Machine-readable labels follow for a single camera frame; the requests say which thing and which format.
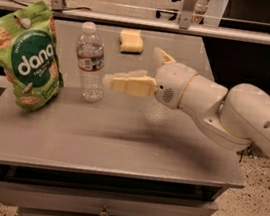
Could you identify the clear plastic water bottle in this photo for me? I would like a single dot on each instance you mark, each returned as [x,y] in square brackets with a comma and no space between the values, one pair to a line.
[91,62]

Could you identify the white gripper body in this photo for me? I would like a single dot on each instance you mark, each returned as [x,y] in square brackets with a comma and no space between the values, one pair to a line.
[171,82]

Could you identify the green dang snack bag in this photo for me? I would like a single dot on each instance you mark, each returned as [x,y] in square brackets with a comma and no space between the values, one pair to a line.
[28,55]

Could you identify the grey wooden drawer cabinet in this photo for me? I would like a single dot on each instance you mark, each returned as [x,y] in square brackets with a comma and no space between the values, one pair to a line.
[121,144]

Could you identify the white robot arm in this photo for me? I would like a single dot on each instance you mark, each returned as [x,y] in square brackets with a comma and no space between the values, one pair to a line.
[233,118]

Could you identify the upper grey drawer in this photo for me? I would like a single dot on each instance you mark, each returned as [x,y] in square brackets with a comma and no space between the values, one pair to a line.
[99,202]

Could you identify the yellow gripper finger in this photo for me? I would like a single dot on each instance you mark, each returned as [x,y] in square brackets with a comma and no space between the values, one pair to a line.
[135,83]
[161,57]

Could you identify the metal frame rail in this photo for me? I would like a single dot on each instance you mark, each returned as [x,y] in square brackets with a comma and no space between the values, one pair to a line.
[162,25]

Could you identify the yellow sponge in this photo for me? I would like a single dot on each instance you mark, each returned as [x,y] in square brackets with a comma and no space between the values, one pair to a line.
[131,41]

